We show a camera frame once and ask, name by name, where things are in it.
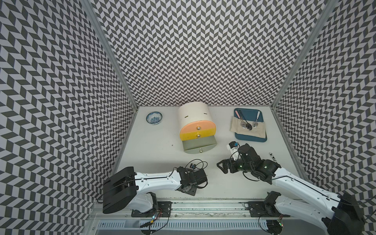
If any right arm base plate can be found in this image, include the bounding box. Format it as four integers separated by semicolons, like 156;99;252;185
245;201;290;218

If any black spoon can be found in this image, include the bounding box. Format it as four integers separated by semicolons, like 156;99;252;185
239;110;253;131

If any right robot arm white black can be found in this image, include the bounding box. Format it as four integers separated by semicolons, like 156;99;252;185
217;142;366;235

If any patterned handle spoon on table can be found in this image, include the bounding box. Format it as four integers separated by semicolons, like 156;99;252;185
269;152;277;162

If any orange top drawer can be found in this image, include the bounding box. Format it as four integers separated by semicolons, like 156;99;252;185
180;120;216;133

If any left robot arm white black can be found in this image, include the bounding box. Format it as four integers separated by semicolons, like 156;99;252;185
102;166;208;214

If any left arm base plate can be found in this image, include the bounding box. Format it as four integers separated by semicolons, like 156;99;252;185
131;201;172;218

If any white round drawer cabinet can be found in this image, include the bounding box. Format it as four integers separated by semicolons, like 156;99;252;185
178;101;213;128

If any grey bottom drawer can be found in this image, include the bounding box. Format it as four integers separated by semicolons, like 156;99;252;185
182;136;217;154

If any yellow drawer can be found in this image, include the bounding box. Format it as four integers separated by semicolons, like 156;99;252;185
180;129;216;141

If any beige cloth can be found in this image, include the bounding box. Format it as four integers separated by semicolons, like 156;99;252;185
230;117;266;139

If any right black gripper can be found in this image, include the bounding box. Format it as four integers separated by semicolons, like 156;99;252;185
216;157;254;174

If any pink handled spoon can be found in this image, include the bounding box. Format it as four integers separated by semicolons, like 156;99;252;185
235;110;247;129

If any blue white ceramic bowl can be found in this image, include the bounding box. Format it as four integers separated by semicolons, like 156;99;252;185
146;111;163;125

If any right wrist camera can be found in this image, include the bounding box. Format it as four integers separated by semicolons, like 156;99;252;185
227;141;240;161

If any teal tray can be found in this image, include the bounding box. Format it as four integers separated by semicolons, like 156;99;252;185
234;108;267;143

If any aluminium front rail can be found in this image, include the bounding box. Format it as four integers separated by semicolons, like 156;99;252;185
88;196;326;222

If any grey handled spoon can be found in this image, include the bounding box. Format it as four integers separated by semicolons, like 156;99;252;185
253;111;260;128

